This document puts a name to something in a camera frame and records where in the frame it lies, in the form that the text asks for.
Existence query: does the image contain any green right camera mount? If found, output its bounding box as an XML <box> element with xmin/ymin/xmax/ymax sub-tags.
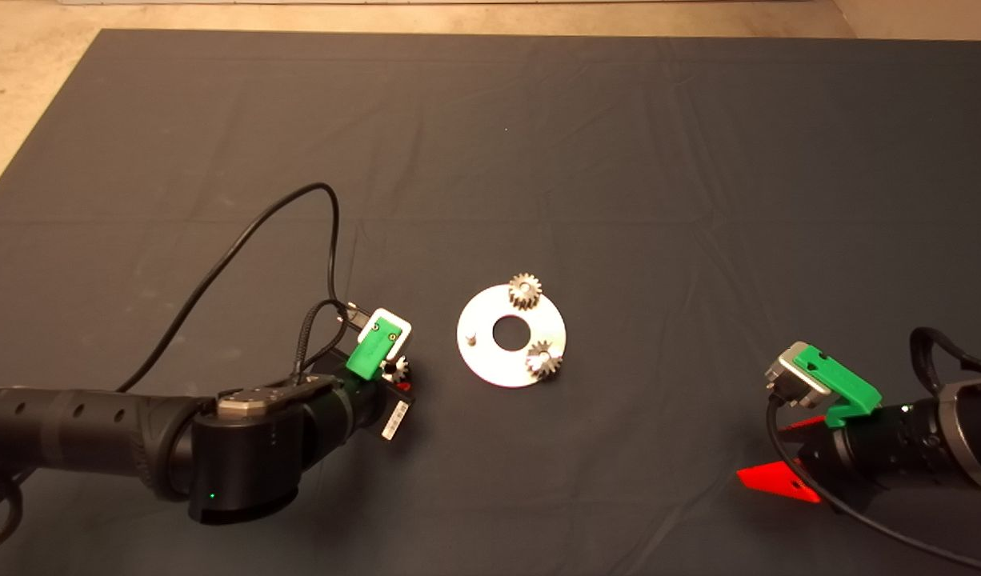
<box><xmin>801</xmin><ymin>343</ymin><xmax>884</xmax><ymax>430</ymax></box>

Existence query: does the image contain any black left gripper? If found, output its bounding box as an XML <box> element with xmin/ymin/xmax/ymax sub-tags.
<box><xmin>330</xmin><ymin>364</ymin><xmax>418</xmax><ymax>446</ymax></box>

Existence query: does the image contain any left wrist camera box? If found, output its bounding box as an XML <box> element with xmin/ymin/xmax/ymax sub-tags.
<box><xmin>362</xmin><ymin>307</ymin><xmax>414</xmax><ymax>362</ymax></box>

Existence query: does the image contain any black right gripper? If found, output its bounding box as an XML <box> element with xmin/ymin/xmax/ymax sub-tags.
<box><xmin>736</xmin><ymin>414</ymin><xmax>887</xmax><ymax>510</ymax></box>

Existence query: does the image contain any smooth black right camera cable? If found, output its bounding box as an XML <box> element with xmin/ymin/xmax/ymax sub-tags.
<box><xmin>766</xmin><ymin>396</ymin><xmax>981</xmax><ymax>576</ymax></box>

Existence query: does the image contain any dark grey table cloth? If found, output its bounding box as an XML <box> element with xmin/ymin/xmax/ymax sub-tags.
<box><xmin>0</xmin><ymin>29</ymin><xmax>981</xmax><ymax>576</ymax></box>

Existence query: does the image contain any smooth black left camera cable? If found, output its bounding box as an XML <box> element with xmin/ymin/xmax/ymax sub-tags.
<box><xmin>117</xmin><ymin>182</ymin><xmax>365</xmax><ymax>394</ymax></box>

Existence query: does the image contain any braided black arm cable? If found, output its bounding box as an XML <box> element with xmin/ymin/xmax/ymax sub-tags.
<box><xmin>908</xmin><ymin>326</ymin><xmax>981</xmax><ymax>394</ymax></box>
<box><xmin>293</xmin><ymin>299</ymin><xmax>365</xmax><ymax>386</ymax></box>

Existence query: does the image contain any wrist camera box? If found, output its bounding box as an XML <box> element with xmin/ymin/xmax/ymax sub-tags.
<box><xmin>766</xmin><ymin>341</ymin><xmax>833</xmax><ymax>410</ymax></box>
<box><xmin>362</xmin><ymin>307</ymin><xmax>414</xmax><ymax>362</ymax></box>

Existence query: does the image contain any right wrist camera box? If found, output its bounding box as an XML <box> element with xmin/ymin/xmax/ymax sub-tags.
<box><xmin>766</xmin><ymin>341</ymin><xmax>833</xmax><ymax>410</ymax></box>

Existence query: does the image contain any smooth black camera cable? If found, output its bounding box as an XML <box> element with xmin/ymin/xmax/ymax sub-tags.
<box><xmin>766</xmin><ymin>396</ymin><xmax>981</xmax><ymax>576</ymax></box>
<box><xmin>117</xmin><ymin>182</ymin><xmax>365</xmax><ymax>394</ymax></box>

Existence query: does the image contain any green left camera mount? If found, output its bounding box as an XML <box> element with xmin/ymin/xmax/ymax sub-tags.
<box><xmin>346</xmin><ymin>314</ymin><xmax>404</xmax><ymax>379</ymax></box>

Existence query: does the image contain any braided black left arm cable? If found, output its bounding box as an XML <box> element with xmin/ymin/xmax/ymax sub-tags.
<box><xmin>293</xmin><ymin>299</ymin><xmax>365</xmax><ymax>386</ymax></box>

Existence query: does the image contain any round metal carrier plate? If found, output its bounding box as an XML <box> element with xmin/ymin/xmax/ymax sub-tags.
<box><xmin>457</xmin><ymin>280</ymin><xmax>567</xmax><ymax>390</ymax></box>

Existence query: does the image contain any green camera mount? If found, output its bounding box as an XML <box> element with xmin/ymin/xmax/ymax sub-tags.
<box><xmin>801</xmin><ymin>343</ymin><xmax>884</xmax><ymax>430</ymax></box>
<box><xmin>346</xmin><ymin>314</ymin><xmax>404</xmax><ymax>379</ymax></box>

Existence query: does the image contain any braided black right arm cable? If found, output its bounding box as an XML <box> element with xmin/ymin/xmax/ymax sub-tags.
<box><xmin>908</xmin><ymin>326</ymin><xmax>981</xmax><ymax>394</ymax></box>

